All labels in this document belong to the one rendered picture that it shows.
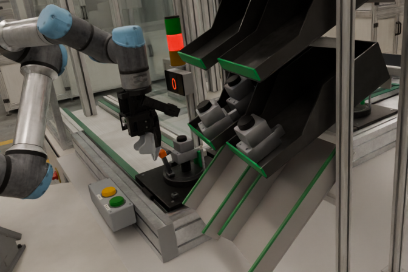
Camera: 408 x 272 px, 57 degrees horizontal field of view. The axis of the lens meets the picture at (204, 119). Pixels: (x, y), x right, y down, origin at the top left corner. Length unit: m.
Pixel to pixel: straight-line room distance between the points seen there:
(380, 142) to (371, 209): 0.36
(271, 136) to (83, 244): 0.68
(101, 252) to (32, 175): 0.31
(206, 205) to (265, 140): 0.31
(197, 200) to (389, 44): 5.64
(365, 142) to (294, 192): 0.68
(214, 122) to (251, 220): 0.21
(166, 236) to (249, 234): 0.25
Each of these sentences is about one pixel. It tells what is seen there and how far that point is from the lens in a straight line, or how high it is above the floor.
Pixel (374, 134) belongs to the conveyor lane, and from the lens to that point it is 1.41.
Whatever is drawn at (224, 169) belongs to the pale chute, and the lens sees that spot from 0.90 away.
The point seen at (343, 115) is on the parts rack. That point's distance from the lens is 0.63.
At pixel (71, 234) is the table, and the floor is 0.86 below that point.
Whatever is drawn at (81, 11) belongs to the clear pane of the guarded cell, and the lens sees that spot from 2.29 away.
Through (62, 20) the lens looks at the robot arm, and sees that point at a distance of 0.94.
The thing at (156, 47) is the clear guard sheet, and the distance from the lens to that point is 1.44.
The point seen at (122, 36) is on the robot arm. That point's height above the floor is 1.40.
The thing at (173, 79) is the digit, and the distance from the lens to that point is 1.24.
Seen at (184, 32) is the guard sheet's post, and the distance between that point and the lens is 1.23.
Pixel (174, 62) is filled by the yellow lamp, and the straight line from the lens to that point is 1.21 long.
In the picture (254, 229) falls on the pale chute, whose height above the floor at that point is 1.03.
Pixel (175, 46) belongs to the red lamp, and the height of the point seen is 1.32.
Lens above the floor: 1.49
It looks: 19 degrees down
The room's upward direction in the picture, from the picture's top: 7 degrees counter-clockwise
